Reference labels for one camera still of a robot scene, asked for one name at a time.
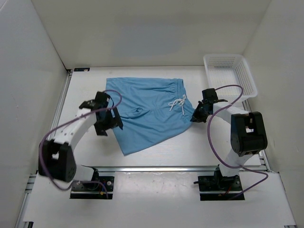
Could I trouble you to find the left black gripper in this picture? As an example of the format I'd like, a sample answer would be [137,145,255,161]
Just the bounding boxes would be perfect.
[94,107,123,136]

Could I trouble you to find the light blue shorts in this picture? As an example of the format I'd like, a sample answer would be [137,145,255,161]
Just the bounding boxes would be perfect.
[106,77,194,155]

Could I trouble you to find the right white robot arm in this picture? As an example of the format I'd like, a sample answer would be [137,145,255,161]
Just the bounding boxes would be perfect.
[191,88,268,190]

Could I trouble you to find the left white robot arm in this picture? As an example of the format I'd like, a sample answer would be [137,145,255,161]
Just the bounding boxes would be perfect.
[38,90,123,190]

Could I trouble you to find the white plastic mesh basket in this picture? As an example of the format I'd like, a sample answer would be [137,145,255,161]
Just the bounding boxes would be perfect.
[203,54,257,101]

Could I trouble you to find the blue label sticker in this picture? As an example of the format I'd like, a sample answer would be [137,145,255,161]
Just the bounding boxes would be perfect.
[74,67,90,72]

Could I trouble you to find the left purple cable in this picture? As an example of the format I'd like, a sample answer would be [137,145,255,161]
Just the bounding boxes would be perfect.
[39,89,123,199]

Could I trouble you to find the aluminium front rail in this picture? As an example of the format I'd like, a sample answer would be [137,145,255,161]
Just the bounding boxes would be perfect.
[95,166,216,172]

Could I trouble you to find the aluminium left rail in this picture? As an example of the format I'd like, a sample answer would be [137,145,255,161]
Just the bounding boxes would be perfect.
[50,69,74,130]

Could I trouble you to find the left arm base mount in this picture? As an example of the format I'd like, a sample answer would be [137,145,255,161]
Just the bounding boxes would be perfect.
[70,170,114,200]

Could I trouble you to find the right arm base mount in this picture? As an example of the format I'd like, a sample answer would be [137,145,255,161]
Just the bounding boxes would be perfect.
[193,175,245,201]

